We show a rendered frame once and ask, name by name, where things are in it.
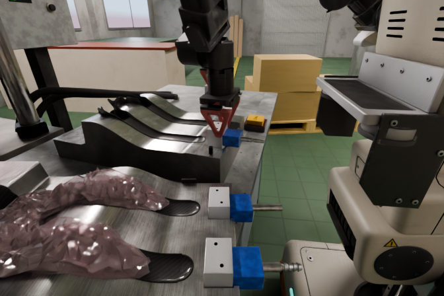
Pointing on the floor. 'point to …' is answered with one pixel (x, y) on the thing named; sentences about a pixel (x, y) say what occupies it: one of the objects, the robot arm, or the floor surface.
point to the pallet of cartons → (289, 89)
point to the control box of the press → (37, 22)
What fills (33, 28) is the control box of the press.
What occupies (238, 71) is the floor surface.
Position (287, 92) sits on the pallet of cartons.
